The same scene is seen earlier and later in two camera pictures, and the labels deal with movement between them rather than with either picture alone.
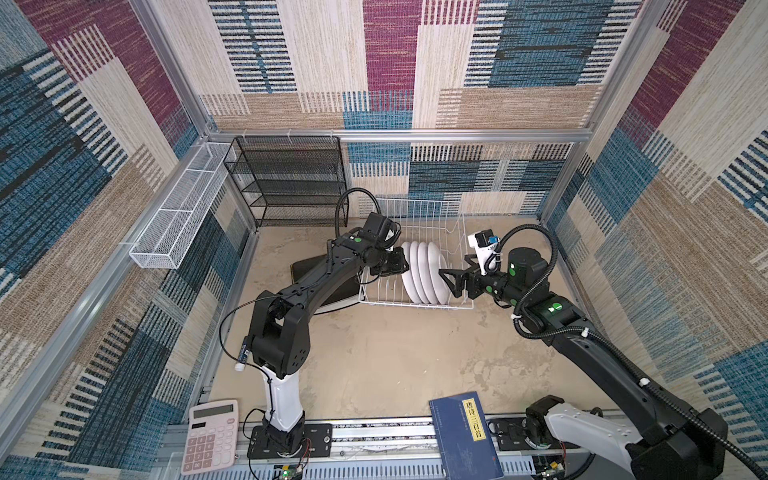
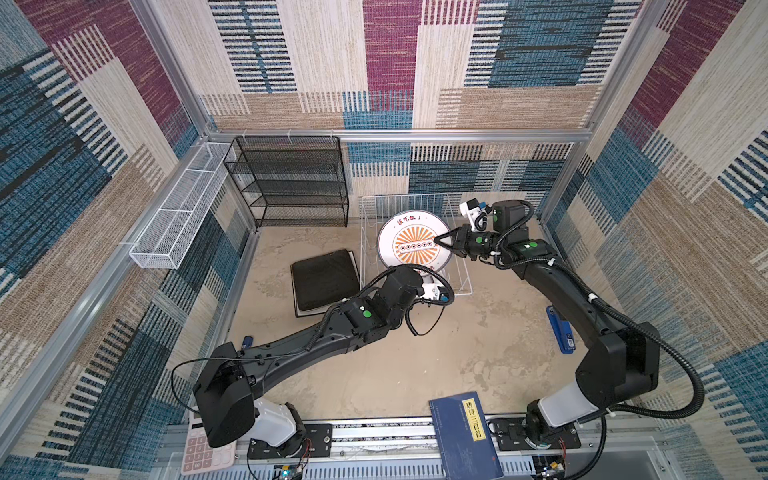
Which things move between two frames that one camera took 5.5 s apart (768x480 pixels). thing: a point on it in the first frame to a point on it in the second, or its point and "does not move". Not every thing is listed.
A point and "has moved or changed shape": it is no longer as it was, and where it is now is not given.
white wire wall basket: x=162 y=243 does not move
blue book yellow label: x=464 y=440 does not move
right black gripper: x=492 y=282 to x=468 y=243
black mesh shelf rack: x=291 y=181 does not move
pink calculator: x=211 y=437 does not move
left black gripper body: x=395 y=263 to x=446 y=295
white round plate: x=408 y=276 has moved or changed shape
